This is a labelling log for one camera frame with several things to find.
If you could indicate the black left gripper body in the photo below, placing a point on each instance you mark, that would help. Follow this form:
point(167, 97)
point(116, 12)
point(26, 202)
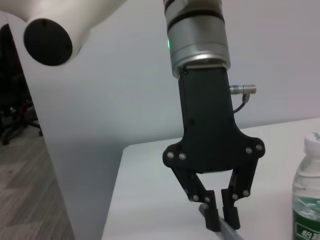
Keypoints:
point(207, 125)

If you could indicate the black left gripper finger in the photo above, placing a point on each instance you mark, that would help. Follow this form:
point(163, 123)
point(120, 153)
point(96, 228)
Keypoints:
point(230, 210)
point(211, 212)

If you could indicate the clear green-label water bottle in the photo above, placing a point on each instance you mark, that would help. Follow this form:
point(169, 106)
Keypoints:
point(307, 187)

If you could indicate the black office chair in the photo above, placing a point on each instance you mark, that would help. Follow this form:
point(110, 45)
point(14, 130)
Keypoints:
point(10, 100)

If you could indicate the grey metallic pen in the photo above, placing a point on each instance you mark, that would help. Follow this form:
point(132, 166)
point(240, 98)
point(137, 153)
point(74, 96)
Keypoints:
point(230, 234)

